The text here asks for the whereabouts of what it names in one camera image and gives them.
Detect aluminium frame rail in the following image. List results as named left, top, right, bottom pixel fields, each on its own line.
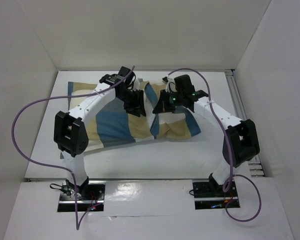
left=224, top=69, right=266, bottom=178

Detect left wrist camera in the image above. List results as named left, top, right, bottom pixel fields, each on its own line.
left=118, top=66, right=136, bottom=85

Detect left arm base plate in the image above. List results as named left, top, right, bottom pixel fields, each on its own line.
left=57, top=182, right=106, bottom=213

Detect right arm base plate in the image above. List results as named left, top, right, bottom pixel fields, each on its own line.
left=189, top=181, right=240, bottom=210

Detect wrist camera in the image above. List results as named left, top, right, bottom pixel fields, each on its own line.
left=118, top=66, right=136, bottom=85
left=174, top=74, right=195, bottom=95

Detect blue beige checked pillowcase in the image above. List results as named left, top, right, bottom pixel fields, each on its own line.
left=67, top=79, right=201, bottom=152

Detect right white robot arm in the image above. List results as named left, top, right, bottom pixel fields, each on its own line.
left=153, top=90, right=260, bottom=196

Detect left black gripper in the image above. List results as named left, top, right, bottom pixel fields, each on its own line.
left=116, top=88, right=146, bottom=118

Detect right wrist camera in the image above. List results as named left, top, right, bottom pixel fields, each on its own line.
left=174, top=74, right=195, bottom=95

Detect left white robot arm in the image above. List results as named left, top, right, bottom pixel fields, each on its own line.
left=53, top=71, right=146, bottom=200

